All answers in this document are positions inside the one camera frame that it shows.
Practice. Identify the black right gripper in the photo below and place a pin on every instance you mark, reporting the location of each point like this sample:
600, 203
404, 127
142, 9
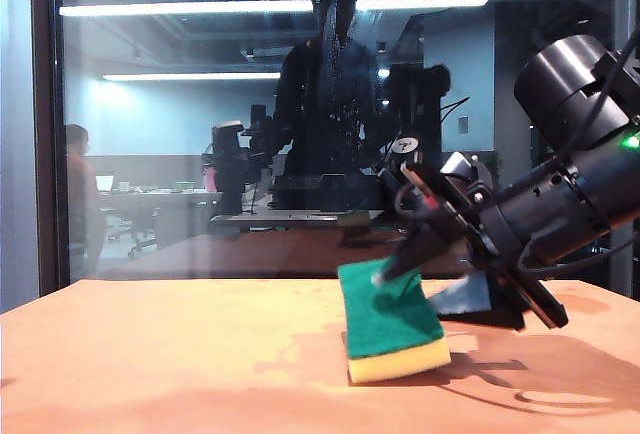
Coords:
492, 234

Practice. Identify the grey window frame post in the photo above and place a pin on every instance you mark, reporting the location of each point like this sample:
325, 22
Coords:
627, 4

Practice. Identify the seated person orange shirt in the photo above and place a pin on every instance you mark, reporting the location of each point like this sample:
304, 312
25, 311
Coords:
80, 179

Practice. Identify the orange tablecloth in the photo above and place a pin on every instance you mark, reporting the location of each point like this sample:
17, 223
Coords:
175, 354

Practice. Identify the large glass window pane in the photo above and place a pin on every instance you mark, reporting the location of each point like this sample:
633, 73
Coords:
175, 114

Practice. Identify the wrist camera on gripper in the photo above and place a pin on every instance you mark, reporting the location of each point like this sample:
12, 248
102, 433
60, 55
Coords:
462, 169

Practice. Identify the green and yellow sponge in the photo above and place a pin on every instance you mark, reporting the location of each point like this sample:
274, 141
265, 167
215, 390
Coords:
390, 329

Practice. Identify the dark brown window frame post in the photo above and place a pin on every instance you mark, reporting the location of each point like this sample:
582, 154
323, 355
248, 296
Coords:
47, 129

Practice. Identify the long ceiling light strip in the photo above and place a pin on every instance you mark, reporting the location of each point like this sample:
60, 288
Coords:
175, 8

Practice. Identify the standing person dark clothes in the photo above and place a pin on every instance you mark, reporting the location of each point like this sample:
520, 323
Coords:
320, 104

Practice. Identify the short ceiling light strip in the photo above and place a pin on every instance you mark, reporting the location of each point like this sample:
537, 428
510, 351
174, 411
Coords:
190, 76

